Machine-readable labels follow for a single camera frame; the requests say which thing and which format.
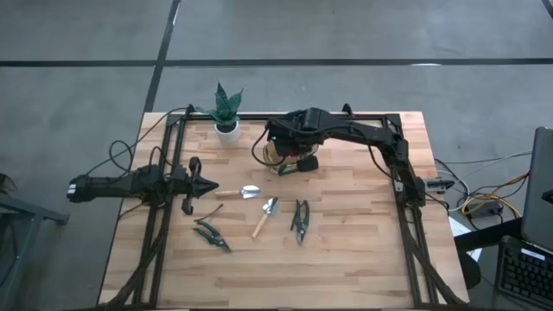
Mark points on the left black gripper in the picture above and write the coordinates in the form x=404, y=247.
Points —
x=190, y=185

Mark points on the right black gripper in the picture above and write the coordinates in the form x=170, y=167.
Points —
x=294, y=140

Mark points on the beige gardening bag green trim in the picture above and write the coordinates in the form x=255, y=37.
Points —
x=271, y=157

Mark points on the dark garden snips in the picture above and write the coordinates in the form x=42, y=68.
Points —
x=300, y=224

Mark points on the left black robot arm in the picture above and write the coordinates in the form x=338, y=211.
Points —
x=112, y=183

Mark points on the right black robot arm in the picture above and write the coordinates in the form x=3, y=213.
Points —
x=367, y=131

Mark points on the artificial plant in white pot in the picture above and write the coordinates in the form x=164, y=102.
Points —
x=227, y=131

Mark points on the small black grey clamp device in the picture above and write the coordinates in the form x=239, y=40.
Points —
x=438, y=185

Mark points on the grey metal stand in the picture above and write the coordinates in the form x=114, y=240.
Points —
x=26, y=209

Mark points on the white paper sheet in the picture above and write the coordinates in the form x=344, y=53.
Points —
x=457, y=226

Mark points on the black power box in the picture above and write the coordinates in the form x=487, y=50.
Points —
x=486, y=210

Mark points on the black side table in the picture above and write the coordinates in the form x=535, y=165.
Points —
x=488, y=235

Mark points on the black round stool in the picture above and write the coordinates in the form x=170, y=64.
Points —
x=471, y=272

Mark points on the grey laptop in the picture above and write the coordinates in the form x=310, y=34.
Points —
x=535, y=185

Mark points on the black aluminium table frame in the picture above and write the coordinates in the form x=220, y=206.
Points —
x=406, y=242

